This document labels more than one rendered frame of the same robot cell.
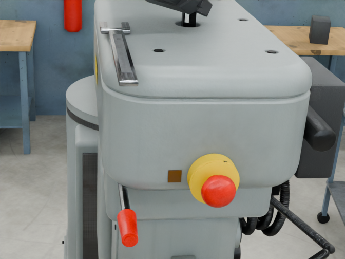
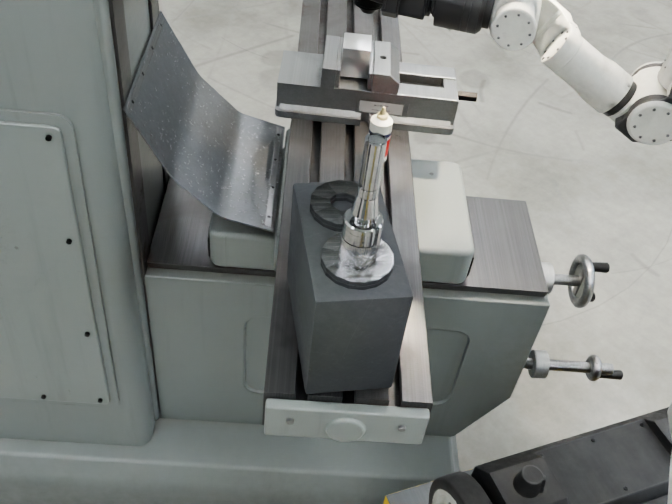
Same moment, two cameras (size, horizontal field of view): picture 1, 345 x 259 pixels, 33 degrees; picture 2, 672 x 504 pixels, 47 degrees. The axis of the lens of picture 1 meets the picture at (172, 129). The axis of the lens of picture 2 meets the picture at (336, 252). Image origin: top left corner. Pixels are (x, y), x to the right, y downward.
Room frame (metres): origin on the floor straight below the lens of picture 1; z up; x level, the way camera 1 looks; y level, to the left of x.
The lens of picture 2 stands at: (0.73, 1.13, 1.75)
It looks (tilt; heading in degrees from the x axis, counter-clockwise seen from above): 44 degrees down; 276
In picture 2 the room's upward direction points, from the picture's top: 7 degrees clockwise
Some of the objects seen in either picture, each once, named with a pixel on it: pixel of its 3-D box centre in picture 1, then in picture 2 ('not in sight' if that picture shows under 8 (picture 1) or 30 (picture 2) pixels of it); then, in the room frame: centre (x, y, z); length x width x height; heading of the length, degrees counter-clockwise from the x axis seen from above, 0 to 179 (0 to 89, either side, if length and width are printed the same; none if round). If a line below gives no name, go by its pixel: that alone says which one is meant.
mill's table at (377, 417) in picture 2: not in sight; (348, 151); (0.85, -0.06, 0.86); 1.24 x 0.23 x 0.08; 100
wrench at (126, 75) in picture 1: (120, 49); not in sight; (0.68, 0.07, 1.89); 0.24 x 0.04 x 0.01; 10
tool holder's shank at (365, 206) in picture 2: not in sight; (369, 180); (0.77, 0.47, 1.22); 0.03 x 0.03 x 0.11
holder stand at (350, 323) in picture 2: not in sight; (343, 281); (0.79, 0.42, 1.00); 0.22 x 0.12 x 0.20; 110
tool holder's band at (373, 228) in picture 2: not in sight; (363, 220); (0.77, 0.47, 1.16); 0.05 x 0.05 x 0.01
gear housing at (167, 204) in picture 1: (175, 142); not in sight; (0.89, -0.01, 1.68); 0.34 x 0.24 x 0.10; 10
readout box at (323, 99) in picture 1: (307, 115); not in sight; (1.20, -0.29, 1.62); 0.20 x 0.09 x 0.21; 10
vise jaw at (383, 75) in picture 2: not in sight; (383, 66); (0.82, -0.17, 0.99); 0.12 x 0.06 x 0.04; 98
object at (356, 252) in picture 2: not in sight; (360, 240); (0.77, 0.47, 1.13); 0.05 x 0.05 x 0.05
